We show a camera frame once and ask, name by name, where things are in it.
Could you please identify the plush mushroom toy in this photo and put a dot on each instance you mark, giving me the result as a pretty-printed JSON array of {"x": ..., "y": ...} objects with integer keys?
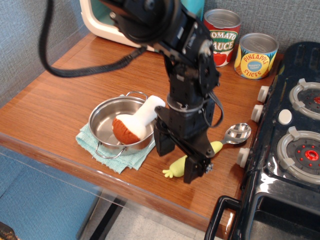
[{"x": 132, "y": 128}]

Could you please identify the pineapple slices can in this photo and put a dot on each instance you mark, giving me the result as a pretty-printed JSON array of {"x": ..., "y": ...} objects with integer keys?
[{"x": 255, "y": 55}]

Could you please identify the stainless steel pot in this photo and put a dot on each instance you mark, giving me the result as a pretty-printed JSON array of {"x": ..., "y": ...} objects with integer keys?
[{"x": 100, "y": 126}]

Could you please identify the light blue cloth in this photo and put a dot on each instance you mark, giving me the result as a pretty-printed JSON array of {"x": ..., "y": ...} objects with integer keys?
[{"x": 86, "y": 140}]

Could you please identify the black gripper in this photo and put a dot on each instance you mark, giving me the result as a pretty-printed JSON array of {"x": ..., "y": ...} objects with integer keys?
[{"x": 187, "y": 130}]

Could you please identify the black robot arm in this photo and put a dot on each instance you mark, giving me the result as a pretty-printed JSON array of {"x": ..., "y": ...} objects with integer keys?
[{"x": 192, "y": 78}]

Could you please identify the spoon with yellow-green handle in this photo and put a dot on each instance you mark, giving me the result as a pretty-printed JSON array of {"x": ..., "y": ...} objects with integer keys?
[{"x": 236, "y": 134}]

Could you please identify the orange object at corner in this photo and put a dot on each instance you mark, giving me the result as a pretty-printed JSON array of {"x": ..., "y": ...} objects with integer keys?
[{"x": 7, "y": 233}]

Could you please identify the toy microwave teal and cream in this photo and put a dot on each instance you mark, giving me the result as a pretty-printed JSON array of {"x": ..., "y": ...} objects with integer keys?
[{"x": 100, "y": 22}]

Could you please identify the black toy stove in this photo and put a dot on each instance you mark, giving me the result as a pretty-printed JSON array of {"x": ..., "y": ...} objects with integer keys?
[{"x": 280, "y": 190}]

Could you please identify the tomato sauce can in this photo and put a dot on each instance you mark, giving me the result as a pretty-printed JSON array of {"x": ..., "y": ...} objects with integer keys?
[{"x": 224, "y": 26}]

